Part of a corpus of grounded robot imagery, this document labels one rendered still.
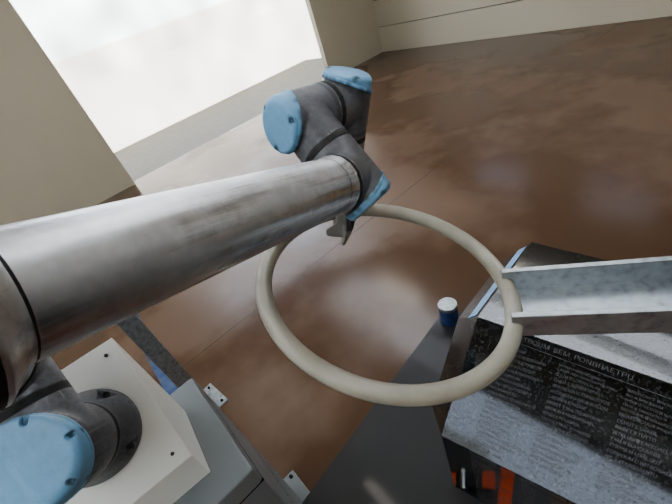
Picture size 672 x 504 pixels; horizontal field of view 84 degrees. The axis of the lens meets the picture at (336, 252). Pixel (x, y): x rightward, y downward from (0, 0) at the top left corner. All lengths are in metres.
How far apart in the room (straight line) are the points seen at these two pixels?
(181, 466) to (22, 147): 6.02
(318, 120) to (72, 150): 6.24
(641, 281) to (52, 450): 1.00
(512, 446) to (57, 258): 1.03
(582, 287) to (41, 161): 6.55
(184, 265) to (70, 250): 0.08
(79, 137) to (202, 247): 6.45
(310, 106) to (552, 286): 0.55
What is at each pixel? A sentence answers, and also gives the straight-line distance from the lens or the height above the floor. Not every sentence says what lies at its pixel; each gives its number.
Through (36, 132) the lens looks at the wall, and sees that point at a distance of 6.70.
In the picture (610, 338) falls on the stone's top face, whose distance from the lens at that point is 1.07.
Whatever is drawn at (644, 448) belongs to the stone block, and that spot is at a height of 0.75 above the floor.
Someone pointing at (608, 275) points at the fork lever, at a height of 1.12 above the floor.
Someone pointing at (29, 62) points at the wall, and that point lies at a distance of 6.71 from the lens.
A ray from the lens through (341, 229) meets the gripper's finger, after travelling 0.85.
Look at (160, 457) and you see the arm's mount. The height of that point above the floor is 0.97.
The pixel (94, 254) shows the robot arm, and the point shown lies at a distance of 0.27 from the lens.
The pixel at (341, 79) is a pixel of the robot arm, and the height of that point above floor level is 1.53.
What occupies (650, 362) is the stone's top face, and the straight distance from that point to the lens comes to 1.05.
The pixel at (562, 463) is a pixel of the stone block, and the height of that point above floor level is 0.67.
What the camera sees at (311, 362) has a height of 1.25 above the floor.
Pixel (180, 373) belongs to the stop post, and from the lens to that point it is 2.16.
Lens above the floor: 1.67
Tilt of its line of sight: 35 degrees down
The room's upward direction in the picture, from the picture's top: 21 degrees counter-clockwise
